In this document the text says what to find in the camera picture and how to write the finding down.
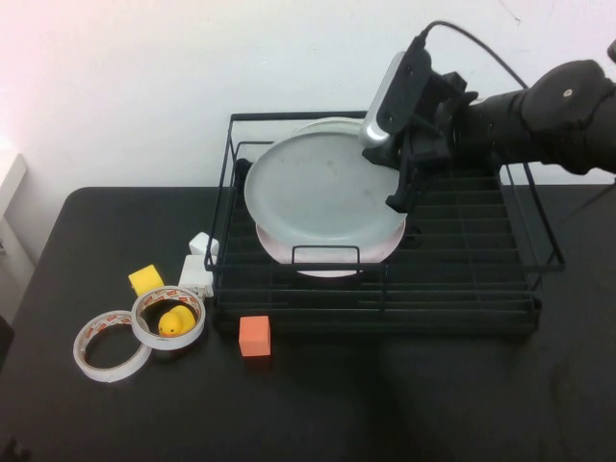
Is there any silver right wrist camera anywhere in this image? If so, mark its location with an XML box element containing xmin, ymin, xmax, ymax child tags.
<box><xmin>360</xmin><ymin>40</ymin><xmax>433</xmax><ymax>148</ymax></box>

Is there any white plate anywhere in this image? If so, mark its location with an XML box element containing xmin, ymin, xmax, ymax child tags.
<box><xmin>293</xmin><ymin>116</ymin><xmax>372</xmax><ymax>137</ymax></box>

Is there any yellow foam cube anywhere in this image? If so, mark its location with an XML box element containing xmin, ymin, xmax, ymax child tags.
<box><xmin>127</xmin><ymin>264</ymin><xmax>165</xmax><ymax>297</ymax></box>

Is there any white foam cube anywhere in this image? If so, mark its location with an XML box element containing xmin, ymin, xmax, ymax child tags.
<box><xmin>188</xmin><ymin>232</ymin><xmax>221</xmax><ymax>259</ymax></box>

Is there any black right camera cable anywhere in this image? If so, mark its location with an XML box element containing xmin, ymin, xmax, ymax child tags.
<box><xmin>417</xmin><ymin>20</ymin><xmax>533</xmax><ymax>92</ymax></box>

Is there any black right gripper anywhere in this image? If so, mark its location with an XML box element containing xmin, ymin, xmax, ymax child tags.
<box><xmin>363</xmin><ymin>71</ymin><xmax>481</xmax><ymax>214</ymax></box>

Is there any pink plate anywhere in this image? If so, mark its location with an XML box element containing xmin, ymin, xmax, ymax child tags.
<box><xmin>254</xmin><ymin>216</ymin><xmax>408</xmax><ymax>279</ymax></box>

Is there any white double-sided tape roll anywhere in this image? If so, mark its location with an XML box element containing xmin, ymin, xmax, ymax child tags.
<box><xmin>131</xmin><ymin>285</ymin><xmax>208</xmax><ymax>350</ymax></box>
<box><xmin>73</xmin><ymin>310</ymin><xmax>151</xmax><ymax>385</ymax></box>

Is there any large pale grey plate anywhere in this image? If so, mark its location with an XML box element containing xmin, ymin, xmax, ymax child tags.
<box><xmin>244</xmin><ymin>128</ymin><xmax>409</xmax><ymax>245</ymax></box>

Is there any black wire dish rack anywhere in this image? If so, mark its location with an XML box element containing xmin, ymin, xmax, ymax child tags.
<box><xmin>204</xmin><ymin>108</ymin><xmax>565</xmax><ymax>338</ymax></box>

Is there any white side shelf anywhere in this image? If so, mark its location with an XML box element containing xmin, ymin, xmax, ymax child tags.
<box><xmin>0</xmin><ymin>152</ymin><xmax>30</xmax><ymax>220</ymax></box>

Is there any orange foam cube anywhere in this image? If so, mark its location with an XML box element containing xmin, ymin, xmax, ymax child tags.
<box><xmin>238</xmin><ymin>315</ymin><xmax>272</xmax><ymax>360</ymax></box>

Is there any yellow rubber duck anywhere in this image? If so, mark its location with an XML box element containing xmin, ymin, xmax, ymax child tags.
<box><xmin>157</xmin><ymin>305</ymin><xmax>193</xmax><ymax>337</ymax></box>

